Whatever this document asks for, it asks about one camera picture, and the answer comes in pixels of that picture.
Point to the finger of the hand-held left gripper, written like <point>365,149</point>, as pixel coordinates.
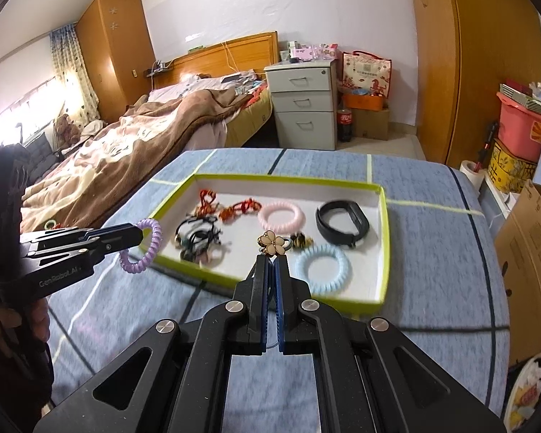
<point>117,232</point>
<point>119,248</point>

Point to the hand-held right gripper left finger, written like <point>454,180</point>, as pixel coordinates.
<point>264,315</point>

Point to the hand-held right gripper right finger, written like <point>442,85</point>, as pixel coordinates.
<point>278,315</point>

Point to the white tray with green rim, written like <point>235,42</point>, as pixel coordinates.
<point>239,267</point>

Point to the person's left hand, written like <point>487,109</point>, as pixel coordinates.
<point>40,320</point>

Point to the brown blanket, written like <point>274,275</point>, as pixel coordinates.
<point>130,144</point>

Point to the black wristband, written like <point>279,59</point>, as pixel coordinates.
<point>329,230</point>

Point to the grey cushion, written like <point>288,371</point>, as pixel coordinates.
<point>40,153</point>

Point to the brown teddy bear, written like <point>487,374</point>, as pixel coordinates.
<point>67,128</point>

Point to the blue checked tablecloth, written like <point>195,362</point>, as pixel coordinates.
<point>433,257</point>

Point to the floral curtain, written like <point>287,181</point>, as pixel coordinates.
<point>72,72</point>

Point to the orange wooden wardrobe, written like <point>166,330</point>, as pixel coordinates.
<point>112,45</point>

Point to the cola bottle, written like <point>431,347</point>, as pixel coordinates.
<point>346,124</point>

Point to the grey drawer cabinet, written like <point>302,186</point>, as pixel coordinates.
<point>304,108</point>

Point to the small cardboard box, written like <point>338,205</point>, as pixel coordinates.
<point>372,124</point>

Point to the wooden bed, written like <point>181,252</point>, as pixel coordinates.
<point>234,49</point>

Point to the orange box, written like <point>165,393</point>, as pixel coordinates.
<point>365,102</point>

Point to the white paper roll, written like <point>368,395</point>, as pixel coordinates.
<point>469,171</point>

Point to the red patterned gift bag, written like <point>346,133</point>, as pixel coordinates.
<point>367,74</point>

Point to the large cardboard box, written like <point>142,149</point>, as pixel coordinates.
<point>532,270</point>

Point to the printed round plate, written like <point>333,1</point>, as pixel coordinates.
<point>527,388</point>

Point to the pink boxes on cabinet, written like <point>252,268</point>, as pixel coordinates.
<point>311,52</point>

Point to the red black air pump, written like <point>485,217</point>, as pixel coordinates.
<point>489,144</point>

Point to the yellow floral box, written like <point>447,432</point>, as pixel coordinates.
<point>511,167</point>

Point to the pink plastic bin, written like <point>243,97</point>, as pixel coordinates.
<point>518,131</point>

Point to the large wooden closet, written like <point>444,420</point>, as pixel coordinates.
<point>487,63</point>

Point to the striped boxes in bin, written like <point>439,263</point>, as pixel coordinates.
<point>523,97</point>

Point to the bedside wall shelf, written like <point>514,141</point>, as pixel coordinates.
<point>158,70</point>

